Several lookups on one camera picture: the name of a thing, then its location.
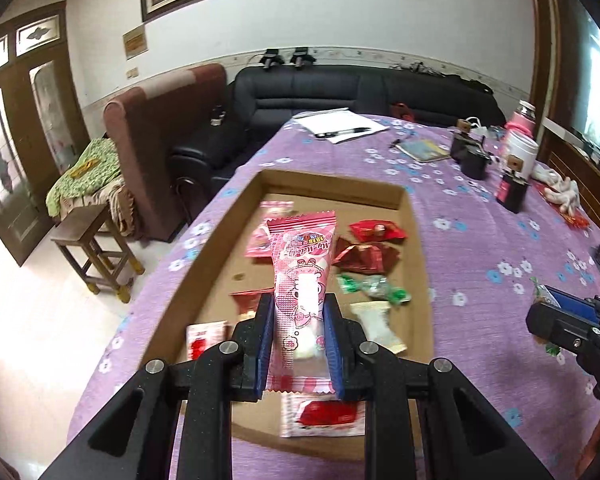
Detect dark red pillow snack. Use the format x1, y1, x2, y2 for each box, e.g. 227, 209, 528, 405
332, 237, 400, 275

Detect wooden stool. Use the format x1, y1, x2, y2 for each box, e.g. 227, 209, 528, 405
50, 205, 145, 304

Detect white knit gloves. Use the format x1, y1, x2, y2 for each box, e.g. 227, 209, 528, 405
531, 162, 580, 217

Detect pink thermos flask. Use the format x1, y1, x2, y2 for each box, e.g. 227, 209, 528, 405
505, 100, 535, 138

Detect purple floral tablecloth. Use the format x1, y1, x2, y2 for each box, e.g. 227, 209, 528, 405
70, 117, 600, 479

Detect red rectangular snack bar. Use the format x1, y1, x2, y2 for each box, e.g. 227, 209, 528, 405
232, 287, 273, 321

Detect long pink snack packet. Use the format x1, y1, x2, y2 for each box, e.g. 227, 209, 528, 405
266, 211, 337, 394

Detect wooden glass door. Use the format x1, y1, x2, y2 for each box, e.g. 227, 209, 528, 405
0, 2, 90, 263

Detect white red sachet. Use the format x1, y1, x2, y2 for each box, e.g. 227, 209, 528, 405
185, 321, 227, 361

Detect red patterned bag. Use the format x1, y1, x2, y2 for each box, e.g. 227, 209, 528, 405
533, 181, 591, 230

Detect white red snack packet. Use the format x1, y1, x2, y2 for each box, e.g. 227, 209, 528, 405
280, 393, 365, 439

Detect small yellow green booklet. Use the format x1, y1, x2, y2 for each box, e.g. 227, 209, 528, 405
394, 139, 450, 162

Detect black jar with cork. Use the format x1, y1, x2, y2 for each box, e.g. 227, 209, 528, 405
495, 155, 529, 214
450, 119, 492, 181

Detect small wall plaque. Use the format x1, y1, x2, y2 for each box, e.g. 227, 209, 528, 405
122, 25, 148, 60

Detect green candy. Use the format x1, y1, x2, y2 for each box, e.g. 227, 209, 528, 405
337, 273, 412, 306

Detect white plastic jar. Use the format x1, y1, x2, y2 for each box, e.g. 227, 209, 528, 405
498, 130, 539, 180

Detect cardboard tray box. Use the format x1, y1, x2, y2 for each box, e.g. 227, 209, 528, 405
143, 169, 434, 462

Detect white cream snack packet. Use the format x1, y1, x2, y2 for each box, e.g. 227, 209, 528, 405
350, 301, 407, 354

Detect white paper sheets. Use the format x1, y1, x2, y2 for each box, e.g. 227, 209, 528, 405
291, 108, 389, 144

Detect black pen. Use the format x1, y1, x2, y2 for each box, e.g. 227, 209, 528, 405
313, 127, 370, 140

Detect brown red armchair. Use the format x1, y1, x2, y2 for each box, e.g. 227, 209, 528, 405
102, 63, 226, 242

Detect black leather sofa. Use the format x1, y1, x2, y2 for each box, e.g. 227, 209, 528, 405
168, 65, 505, 220

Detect green floral blanket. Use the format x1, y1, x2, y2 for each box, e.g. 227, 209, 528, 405
45, 138, 121, 218

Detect red character snack packet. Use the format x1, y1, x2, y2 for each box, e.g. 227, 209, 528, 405
349, 219, 407, 243

